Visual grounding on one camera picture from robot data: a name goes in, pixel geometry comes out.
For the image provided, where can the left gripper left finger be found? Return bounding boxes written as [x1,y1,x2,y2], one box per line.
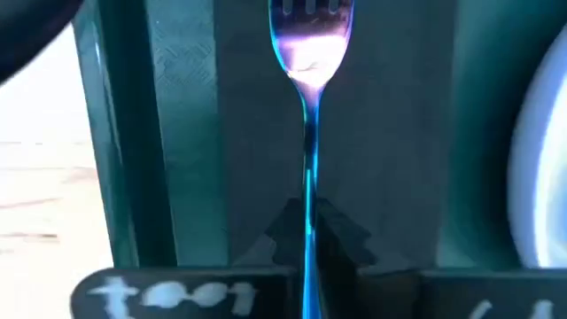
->
[69,265,299,319]

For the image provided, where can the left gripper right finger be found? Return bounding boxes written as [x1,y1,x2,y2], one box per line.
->
[353,267,567,319]

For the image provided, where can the lavender round plate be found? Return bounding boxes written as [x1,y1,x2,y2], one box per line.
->
[506,21,567,269]

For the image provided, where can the iridescent blue fork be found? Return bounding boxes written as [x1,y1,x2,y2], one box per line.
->
[267,0,355,319]

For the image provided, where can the dark green plastic tray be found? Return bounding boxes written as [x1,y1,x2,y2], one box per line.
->
[72,0,567,272]

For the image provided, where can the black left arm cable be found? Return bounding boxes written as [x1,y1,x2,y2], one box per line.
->
[0,0,86,86]

